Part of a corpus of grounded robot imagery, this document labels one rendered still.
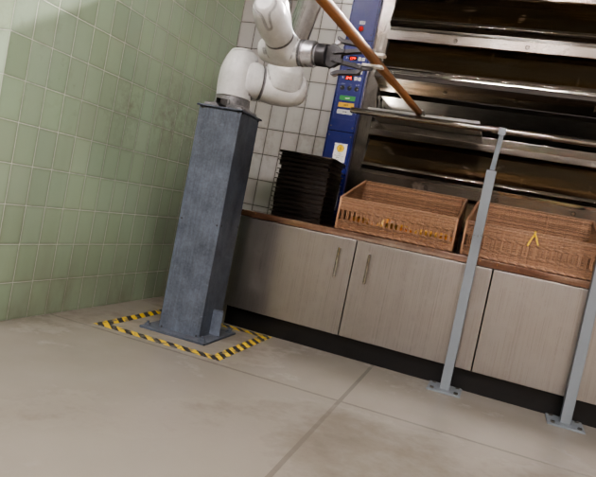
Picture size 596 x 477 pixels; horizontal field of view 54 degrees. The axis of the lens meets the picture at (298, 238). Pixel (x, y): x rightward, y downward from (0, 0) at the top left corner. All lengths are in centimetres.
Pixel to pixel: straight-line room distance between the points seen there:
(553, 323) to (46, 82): 221
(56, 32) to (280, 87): 91
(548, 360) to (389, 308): 68
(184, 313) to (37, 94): 105
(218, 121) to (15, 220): 89
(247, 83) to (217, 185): 46
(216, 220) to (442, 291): 102
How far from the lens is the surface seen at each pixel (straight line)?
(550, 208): 318
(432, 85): 318
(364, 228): 274
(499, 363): 267
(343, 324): 274
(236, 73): 262
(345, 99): 334
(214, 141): 257
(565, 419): 267
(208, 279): 255
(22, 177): 243
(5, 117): 235
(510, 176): 318
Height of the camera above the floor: 66
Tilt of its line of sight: 3 degrees down
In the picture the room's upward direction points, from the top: 11 degrees clockwise
